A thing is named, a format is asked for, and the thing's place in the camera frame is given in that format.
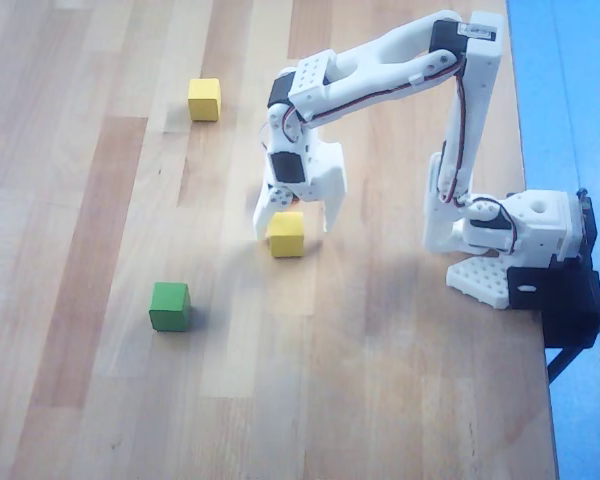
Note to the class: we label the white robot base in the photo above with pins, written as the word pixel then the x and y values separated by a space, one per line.
pixel 540 225

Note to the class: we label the green cube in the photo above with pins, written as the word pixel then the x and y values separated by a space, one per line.
pixel 169 307

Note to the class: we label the black table clamp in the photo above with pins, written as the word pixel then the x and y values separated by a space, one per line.
pixel 570 310

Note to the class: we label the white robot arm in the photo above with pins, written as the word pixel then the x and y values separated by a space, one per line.
pixel 472 110

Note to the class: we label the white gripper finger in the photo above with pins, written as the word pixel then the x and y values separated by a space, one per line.
pixel 265 212
pixel 332 212

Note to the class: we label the yellow cube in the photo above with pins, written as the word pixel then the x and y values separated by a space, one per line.
pixel 286 235
pixel 204 97

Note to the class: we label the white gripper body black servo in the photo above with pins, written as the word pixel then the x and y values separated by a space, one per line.
pixel 326 186

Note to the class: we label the black metal strut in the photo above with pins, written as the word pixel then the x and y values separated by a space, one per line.
pixel 565 365

